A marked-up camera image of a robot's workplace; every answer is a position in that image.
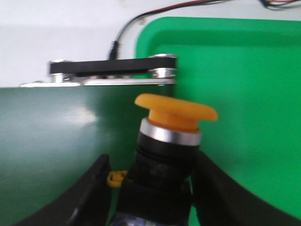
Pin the yellow mushroom push button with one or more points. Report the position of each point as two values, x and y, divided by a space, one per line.
155 191

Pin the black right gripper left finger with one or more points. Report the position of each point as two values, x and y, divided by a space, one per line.
86 203

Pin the green conveyor belt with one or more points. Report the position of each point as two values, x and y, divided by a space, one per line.
52 132

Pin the black drive belt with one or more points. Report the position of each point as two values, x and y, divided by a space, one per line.
112 67

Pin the green plastic tray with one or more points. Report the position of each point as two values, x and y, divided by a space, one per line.
250 71

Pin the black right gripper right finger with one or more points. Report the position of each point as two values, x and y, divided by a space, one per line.
221 201

